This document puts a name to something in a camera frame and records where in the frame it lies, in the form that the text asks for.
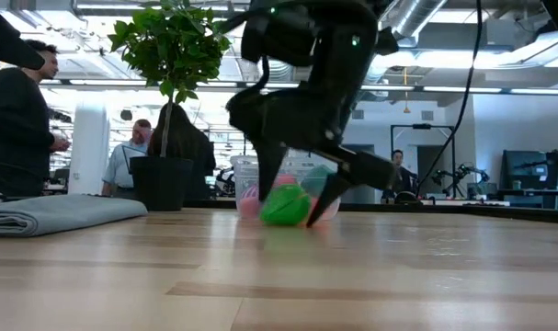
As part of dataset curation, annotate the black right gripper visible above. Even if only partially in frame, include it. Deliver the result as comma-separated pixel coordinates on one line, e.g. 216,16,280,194
226,86,396,228

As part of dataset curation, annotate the light green toy fruit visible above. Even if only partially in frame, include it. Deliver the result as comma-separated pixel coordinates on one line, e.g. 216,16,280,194
258,183,313,227

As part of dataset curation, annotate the clear plastic tupperware container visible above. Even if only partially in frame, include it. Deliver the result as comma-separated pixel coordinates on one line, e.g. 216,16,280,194
230,154,346,222

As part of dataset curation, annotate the person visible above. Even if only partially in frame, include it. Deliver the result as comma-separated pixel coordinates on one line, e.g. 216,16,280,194
381,149,418,203
147,103,218,202
101,119,154,198
0,39,72,198

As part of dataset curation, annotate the green plant in black pot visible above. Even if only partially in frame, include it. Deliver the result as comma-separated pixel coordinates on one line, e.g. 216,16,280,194
107,0,233,212

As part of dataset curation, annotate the folded grey cloth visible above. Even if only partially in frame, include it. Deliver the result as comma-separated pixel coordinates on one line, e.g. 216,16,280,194
0,193,149,239

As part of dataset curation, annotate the black monitor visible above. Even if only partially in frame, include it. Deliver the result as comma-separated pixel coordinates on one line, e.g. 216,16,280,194
501,149,558,190

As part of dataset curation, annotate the black stand frame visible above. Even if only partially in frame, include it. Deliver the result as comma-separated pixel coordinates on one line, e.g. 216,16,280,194
390,122,458,194

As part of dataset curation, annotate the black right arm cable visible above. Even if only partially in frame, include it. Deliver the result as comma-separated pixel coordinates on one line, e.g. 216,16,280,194
416,0,484,197

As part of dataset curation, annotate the silver ventilation duct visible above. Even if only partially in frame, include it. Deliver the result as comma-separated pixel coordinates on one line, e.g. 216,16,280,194
379,0,449,42

